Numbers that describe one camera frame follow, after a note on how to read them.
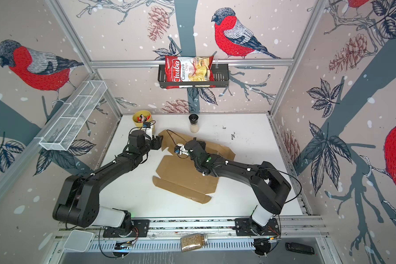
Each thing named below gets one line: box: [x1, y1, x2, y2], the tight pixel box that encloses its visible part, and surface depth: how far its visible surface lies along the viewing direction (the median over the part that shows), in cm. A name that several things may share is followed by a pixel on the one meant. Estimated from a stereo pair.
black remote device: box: [284, 242, 316, 256], surface depth 68 cm
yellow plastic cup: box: [132, 110, 153, 128], surface depth 105 cm
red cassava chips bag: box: [165, 55, 216, 90], surface depth 90 cm
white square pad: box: [63, 229, 94, 252], surface depth 71 cm
